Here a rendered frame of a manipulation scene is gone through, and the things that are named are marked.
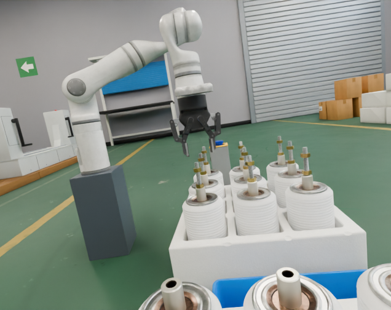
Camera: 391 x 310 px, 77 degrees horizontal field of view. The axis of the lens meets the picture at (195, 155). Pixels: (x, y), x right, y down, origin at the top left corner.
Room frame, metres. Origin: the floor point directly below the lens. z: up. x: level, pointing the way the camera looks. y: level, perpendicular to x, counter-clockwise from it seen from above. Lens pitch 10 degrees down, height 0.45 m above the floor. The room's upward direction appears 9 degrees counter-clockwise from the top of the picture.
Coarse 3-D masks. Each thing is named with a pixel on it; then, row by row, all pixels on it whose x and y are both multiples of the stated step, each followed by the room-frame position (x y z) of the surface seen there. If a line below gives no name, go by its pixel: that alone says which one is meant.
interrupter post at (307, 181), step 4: (304, 176) 0.51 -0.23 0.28; (308, 176) 0.50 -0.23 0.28; (304, 180) 0.51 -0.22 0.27; (308, 180) 0.50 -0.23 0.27; (312, 180) 0.50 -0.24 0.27; (304, 184) 0.51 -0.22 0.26; (308, 184) 0.50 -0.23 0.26; (312, 184) 0.50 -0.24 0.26; (304, 188) 0.51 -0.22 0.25; (308, 188) 0.50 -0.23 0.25; (312, 188) 0.50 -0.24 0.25
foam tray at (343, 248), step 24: (336, 216) 0.50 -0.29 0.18; (192, 240) 0.49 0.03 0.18; (216, 240) 0.48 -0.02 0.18; (240, 240) 0.46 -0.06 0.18; (264, 240) 0.45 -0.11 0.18; (288, 240) 0.44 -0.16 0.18; (312, 240) 0.44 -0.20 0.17; (336, 240) 0.43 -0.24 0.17; (360, 240) 0.43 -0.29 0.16; (192, 264) 0.47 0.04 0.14; (216, 264) 0.46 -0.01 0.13; (240, 264) 0.46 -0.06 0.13; (264, 264) 0.45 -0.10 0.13; (288, 264) 0.44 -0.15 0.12; (312, 264) 0.44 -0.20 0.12; (336, 264) 0.43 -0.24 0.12; (360, 264) 0.43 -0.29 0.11
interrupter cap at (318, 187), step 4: (292, 184) 0.54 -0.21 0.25; (296, 184) 0.54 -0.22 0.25; (300, 184) 0.54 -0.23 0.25; (316, 184) 0.52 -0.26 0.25; (320, 184) 0.52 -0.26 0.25; (324, 184) 0.51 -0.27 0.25; (292, 188) 0.52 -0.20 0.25; (296, 188) 0.51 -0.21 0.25; (300, 188) 0.52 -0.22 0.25; (316, 188) 0.50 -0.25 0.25; (320, 188) 0.49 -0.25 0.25; (324, 188) 0.49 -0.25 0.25; (296, 192) 0.49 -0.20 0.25; (300, 192) 0.49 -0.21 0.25; (304, 192) 0.48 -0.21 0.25; (308, 192) 0.48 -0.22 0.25; (312, 192) 0.48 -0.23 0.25; (316, 192) 0.47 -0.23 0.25; (320, 192) 0.48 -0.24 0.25
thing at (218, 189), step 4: (220, 184) 0.65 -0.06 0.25; (192, 188) 0.64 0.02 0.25; (208, 188) 0.62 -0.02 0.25; (212, 188) 0.62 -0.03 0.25; (216, 188) 0.62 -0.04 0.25; (220, 188) 0.63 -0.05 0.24; (192, 192) 0.63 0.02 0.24; (208, 192) 0.61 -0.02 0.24; (212, 192) 0.61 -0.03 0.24; (216, 192) 0.62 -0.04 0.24; (220, 192) 0.63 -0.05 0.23; (220, 196) 0.63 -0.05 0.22; (224, 204) 0.64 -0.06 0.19; (224, 208) 0.64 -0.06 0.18
